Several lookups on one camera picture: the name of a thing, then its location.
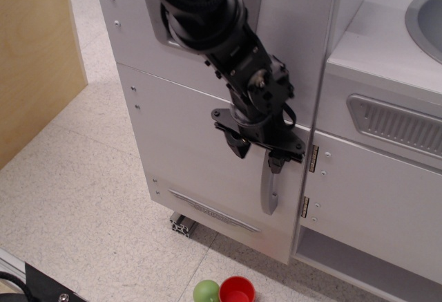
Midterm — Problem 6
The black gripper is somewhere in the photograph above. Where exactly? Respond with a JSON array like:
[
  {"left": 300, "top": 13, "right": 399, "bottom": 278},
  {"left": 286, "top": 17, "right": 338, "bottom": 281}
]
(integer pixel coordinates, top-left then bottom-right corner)
[{"left": 211, "top": 107, "right": 306, "bottom": 174}]

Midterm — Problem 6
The grey fridge door handle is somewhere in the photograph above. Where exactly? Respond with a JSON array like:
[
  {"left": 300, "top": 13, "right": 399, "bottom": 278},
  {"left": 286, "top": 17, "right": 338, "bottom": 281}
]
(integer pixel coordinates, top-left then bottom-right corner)
[{"left": 260, "top": 150, "right": 278, "bottom": 216}]

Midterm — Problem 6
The white low fridge door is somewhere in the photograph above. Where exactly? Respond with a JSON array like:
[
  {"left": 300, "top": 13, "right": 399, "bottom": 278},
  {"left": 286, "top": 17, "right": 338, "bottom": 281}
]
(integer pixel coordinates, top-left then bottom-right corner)
[{"left": 117, "top": 65, "right": 305, "bottom": 263}]

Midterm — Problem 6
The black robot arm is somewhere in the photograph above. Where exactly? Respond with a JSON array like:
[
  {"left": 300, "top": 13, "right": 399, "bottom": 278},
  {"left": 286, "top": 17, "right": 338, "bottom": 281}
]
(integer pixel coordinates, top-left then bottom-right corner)
[{"left": 160, "top": 0, "right": 305, "bottom": 174}]

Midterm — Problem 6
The white toy fridge cabinet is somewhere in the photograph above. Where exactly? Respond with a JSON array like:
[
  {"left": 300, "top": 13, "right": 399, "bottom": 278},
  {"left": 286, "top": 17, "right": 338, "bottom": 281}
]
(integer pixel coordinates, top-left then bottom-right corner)
[{"left": 92, "top": 0, "right": 341, "bottom": 265}]

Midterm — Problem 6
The upper brass hinge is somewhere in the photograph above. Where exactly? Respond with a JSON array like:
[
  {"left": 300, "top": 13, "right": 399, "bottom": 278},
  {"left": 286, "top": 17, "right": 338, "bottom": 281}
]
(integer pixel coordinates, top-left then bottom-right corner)
[{"left": 309, "top": 144, "right": 319, "bottom": 173}]

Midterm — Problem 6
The brass hinge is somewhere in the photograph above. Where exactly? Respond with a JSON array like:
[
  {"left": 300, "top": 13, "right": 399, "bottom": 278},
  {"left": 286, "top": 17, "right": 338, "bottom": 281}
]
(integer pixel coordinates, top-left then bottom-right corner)
[
  {"left": 300, "top": 196, "right": 309, "bottom": 218},
  {"left": 309, "top": 144, "right": 319, "bottom": 173}
]

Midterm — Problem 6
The lower brass hinge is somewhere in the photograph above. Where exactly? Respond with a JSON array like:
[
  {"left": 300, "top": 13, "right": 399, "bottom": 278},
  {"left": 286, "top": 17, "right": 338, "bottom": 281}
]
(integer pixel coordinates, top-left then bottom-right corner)
[{"left": 300, "top": 196, "right": 309, "bottom": 218}]

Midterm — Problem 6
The aluminium extrusion bar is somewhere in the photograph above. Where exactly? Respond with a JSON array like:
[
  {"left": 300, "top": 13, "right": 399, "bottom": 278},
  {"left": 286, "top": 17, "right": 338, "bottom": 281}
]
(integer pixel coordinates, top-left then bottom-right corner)
[{"left": 169, "top": 211, "right": 198, "bottom": 238}]

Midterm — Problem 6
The white toy kitchen counter unit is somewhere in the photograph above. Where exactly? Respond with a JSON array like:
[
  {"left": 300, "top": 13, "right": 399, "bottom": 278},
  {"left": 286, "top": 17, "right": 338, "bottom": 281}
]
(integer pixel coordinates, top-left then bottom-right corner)
[{"left": 294, "top": 0, "right": 441, "bottom": 301}]

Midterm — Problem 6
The red toy cup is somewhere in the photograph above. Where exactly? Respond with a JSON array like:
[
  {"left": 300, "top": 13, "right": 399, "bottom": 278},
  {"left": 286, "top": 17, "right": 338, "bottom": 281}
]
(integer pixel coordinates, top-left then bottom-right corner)
[{"left": 218, "top": 276, "right": 256, "bottom": 302}]

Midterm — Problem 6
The green toy ball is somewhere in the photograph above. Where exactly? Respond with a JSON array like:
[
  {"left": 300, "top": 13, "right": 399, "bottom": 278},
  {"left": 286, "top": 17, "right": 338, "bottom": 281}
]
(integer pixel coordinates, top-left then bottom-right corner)
[{"left": 193, "top": 279, "right": 220, "bottom": 302}]

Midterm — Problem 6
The grey vent panel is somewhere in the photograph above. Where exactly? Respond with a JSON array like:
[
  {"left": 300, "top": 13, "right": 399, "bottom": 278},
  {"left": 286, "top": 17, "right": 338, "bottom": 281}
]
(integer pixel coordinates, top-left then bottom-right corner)
[{"left": 347, "top": 94, "right": 441, "bottom": 158}]

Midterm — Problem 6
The grey ice dispenser recess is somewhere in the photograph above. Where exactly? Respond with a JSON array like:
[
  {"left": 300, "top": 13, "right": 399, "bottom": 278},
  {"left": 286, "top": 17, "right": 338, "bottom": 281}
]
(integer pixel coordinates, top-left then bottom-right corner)
[{"left": 136, "top": 0, "right": 265, "bottom": 56}]

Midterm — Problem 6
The grey toy sink basin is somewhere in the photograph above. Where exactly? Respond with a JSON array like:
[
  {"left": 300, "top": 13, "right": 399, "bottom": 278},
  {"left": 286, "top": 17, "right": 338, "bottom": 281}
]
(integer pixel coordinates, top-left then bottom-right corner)
[{"left": 405, "top": 0, "right": 442, "bottom": 64}]

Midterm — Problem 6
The plywood board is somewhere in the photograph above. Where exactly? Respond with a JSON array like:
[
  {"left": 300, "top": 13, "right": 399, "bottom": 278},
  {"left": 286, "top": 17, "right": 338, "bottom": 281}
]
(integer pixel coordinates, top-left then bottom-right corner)
[{"left": 1, "top": 0, "right": 87, "bottom": 167}]

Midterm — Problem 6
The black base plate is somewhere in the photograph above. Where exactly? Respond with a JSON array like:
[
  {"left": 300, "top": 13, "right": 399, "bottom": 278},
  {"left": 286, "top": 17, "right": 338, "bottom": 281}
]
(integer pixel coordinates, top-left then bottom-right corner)
[{"left": 25, "top": 263, "right": 86, "bottom": 302}]

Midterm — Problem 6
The aluminium rail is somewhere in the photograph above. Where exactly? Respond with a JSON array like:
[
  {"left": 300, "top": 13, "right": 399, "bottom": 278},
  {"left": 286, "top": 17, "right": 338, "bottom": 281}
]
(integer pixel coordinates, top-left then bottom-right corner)
[{"left": 0, "top": 248, "right": 26, "bottom": 294}]

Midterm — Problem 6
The black cable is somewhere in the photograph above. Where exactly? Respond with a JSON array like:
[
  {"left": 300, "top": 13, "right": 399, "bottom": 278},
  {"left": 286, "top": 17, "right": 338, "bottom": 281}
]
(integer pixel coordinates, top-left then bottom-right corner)
[{"left": 0, "top": 271, "right": 34, "bottom": 302}]

